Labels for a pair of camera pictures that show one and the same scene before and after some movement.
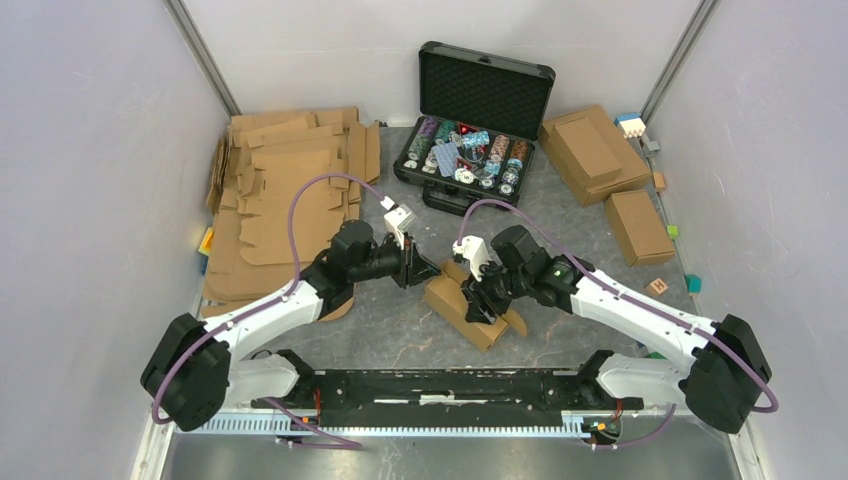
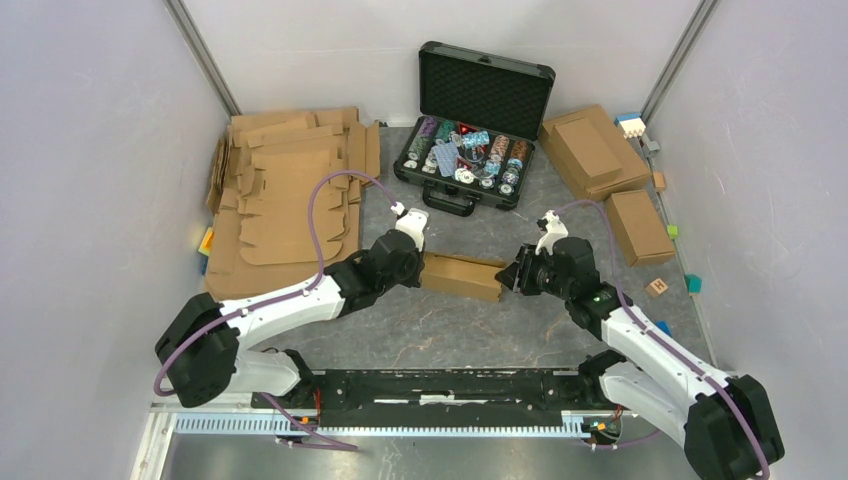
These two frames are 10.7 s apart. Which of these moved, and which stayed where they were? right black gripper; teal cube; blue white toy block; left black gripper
Moved: right black gripper
Stayed: left black gripper; teal cube; blue white toy block
